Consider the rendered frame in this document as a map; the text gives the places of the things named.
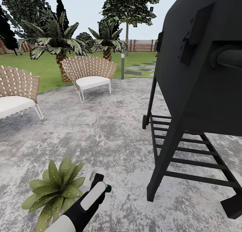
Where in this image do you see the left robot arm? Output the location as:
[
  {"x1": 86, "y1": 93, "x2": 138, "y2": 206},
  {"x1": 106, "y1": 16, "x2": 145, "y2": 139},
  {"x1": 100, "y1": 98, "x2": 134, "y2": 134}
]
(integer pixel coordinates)
[{"x1": 44, "y1": 168, "x2": 107, "y2": 232}]

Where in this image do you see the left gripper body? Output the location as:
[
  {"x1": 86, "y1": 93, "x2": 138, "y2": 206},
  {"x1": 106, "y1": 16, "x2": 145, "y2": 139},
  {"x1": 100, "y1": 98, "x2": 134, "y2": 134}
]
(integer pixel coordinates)
[{"x1": 93, "y1": 173, "x2": 104, "y2": 183}]

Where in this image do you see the insectifuge atomizer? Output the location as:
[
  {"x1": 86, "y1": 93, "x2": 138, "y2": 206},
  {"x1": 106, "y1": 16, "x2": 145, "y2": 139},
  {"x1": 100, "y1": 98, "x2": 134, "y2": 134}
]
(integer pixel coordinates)
[{"x1": 105, "y1": 185, "x2": 112, "y2": 193}]

